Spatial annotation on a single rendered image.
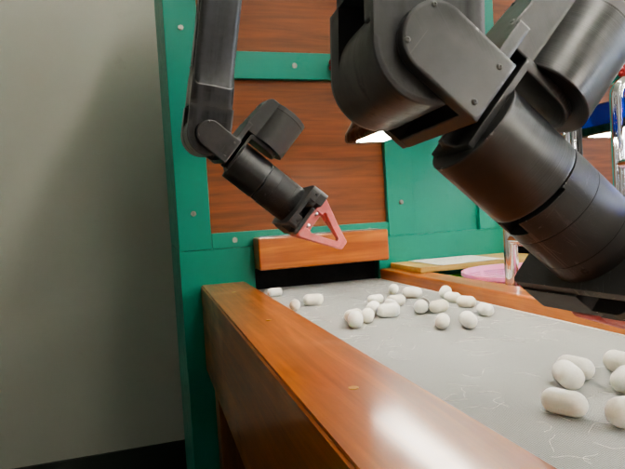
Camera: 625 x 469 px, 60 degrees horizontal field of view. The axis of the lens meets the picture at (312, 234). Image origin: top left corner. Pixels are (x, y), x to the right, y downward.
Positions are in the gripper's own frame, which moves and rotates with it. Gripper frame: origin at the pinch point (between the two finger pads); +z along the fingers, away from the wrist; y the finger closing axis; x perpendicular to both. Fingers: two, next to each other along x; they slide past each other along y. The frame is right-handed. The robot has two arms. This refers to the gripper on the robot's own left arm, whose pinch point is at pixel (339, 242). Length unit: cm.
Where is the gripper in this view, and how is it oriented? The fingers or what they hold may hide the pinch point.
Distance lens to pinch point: 80.1
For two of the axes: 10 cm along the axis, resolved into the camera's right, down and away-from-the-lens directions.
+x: -5.8, 8.0, -1.5
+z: 7.6, 6.0, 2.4
